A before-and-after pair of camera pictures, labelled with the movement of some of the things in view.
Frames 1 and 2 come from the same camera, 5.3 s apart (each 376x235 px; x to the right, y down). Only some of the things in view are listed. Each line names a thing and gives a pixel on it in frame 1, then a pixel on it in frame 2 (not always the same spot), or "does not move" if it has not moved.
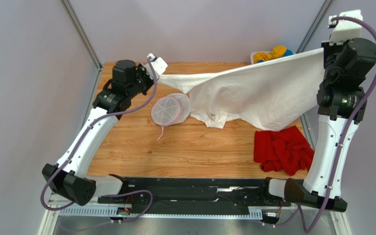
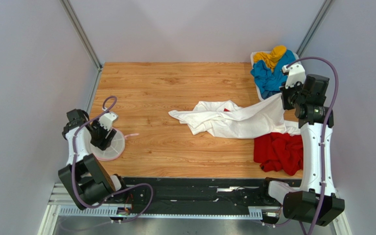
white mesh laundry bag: [172, 109] to [114, 151]
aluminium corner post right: [322, 13] does not move
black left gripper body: [143, 83] to [98, 139]
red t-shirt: [285, 150] does not move
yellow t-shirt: [278, 51] does not move
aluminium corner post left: [67, 6] does not move
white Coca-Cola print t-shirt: [279, 94] to [217, 119]
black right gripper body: [326, 57] to [290, 97]
